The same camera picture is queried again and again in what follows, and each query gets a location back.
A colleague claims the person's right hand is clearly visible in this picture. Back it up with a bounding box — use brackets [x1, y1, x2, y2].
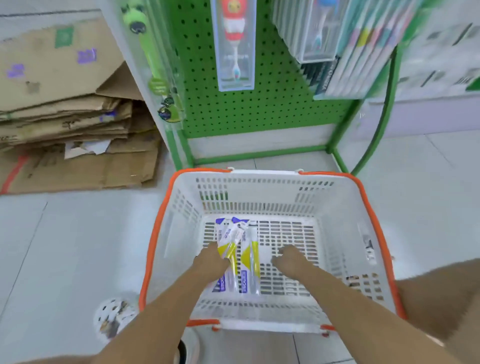
[270, 243, 312, 282]

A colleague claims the person's left hand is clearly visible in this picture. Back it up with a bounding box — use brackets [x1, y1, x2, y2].
[191, 243, 232, 282]

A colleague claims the white orange shopping basket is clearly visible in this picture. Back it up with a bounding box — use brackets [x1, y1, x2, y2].
[138, 167, 406, 335]

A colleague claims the green pegboard display rack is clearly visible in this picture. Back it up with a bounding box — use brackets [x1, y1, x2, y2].
[97, 0, 421, 177]

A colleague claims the bundle of cartoon toothbrush boxes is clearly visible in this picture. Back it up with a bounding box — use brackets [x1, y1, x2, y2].
[210, 0, 258, 93]

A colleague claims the teal multi toothbrush pack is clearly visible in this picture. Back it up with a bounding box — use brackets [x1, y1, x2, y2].
[303, 0, 425, 100]

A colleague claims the bundle of clear kids toothbrushes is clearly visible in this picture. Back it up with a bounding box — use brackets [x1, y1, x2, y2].
[116, 0, 185, 125]

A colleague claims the person's right forearm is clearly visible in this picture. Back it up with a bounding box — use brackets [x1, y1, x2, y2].
[288, 262, 459, 364]

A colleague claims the person's left forearm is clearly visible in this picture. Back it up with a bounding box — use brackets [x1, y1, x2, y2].
[93, 266, 222, 364]

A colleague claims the person's right leg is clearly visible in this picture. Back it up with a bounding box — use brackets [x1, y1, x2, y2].
[393, 258, 480, 364]

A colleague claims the white clog shoe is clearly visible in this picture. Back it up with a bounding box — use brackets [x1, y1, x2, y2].
[93, 296, 140, 342]

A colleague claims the pile of flattened cardboard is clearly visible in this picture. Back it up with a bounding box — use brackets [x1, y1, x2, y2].
[0, 18, 162, 196]

